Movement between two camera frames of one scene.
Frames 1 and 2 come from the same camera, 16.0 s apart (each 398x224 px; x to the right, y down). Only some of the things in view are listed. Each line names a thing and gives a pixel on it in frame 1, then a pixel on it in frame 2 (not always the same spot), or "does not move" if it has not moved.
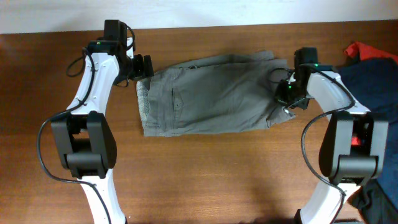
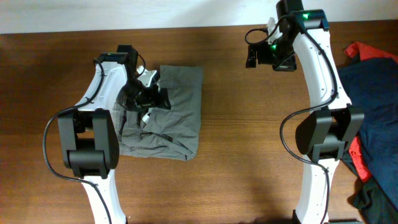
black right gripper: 280,96 → 288,65
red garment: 365,51 does not move
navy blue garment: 375,83 does not move
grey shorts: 227,92 → 167,132
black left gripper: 140,71 → 151,99
